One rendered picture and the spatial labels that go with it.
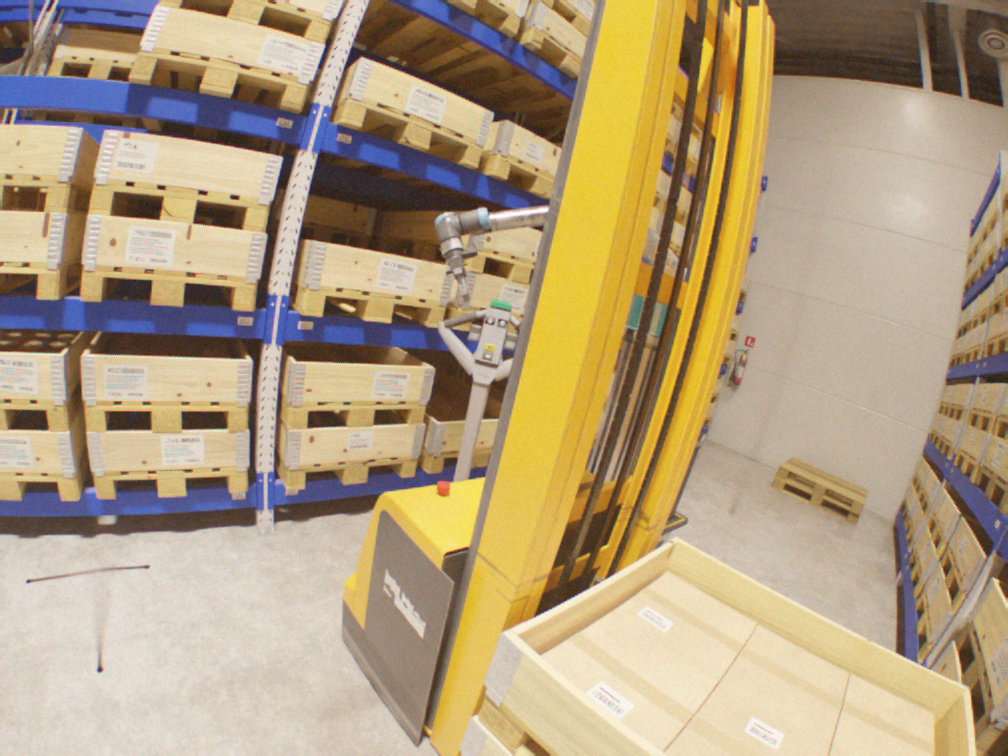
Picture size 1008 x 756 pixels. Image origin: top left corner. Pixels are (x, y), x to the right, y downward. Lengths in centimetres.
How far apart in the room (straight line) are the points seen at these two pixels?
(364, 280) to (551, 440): 154
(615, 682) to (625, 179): 104
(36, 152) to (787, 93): 823
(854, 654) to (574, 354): 126
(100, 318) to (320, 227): 187
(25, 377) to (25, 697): 123
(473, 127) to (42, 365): 234
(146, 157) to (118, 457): 127
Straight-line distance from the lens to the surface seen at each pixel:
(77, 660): 204
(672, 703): 112
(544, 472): 83
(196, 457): 222
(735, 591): 153
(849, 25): 957
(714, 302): 133
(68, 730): 188
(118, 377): 208
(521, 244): 268
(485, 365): 164
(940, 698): 169
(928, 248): 680
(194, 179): 198
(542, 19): 300
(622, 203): 78
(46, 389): 217
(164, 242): 197
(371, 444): 243
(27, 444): 230
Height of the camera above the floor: 150
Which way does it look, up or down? 12 degrees down
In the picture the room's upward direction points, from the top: 13 degrees clockwise
